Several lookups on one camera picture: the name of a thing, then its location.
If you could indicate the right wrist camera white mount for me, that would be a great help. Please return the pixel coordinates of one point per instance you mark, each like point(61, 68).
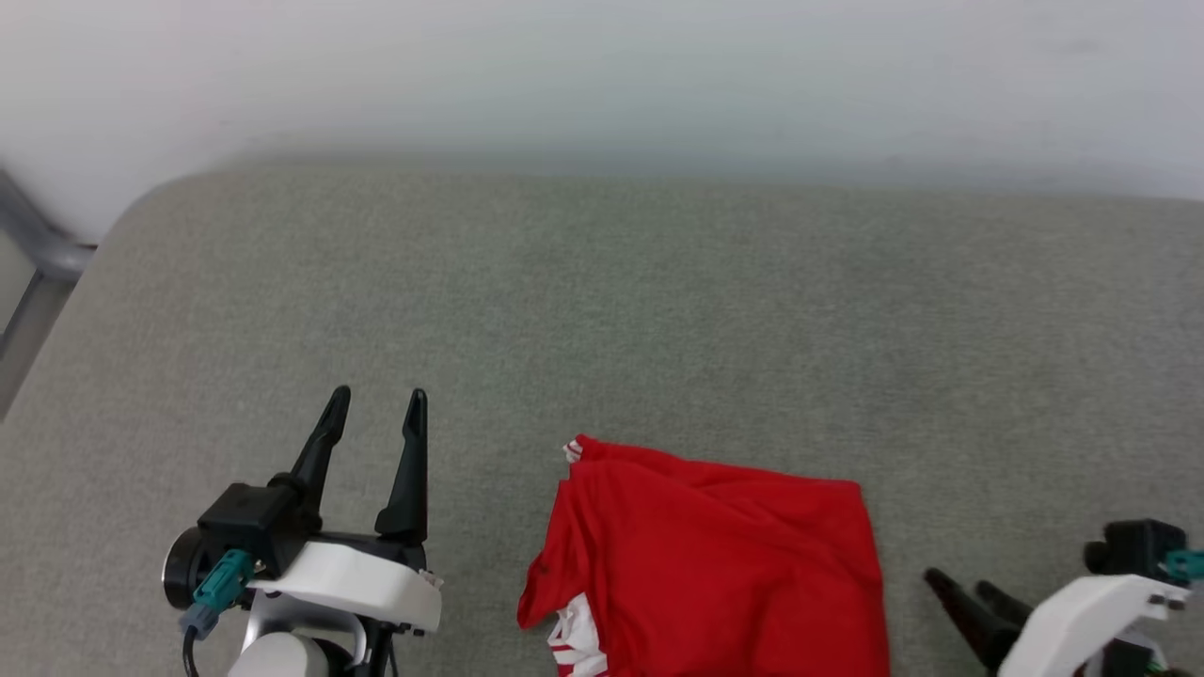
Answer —
point(1082, 621)

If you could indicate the red number 23 basketball jersey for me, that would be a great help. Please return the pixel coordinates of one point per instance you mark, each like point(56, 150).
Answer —
point(715, 564)

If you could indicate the grey fabric sofa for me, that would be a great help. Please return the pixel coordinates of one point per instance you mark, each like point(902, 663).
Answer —
point(658, 329)

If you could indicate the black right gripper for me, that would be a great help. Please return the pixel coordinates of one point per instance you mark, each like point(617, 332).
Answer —
point(1133, 660)

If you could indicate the teal right camera connector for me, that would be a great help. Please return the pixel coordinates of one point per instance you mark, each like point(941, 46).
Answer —
point(1185, 564)

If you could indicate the teal left camera connector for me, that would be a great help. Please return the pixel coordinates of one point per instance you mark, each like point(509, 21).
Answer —
point(224, 578)

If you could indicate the teal camera connector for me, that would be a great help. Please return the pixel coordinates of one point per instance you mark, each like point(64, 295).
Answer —
point(224, 578)
point(1185, 564)

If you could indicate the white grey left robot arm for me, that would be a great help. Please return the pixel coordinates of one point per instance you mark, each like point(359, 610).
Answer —
point(282, 658)

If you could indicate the grey metal frame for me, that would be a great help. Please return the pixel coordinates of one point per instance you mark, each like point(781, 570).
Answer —
point(47, 252)

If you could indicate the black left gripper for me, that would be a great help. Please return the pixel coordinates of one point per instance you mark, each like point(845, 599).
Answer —
point(183, 569)

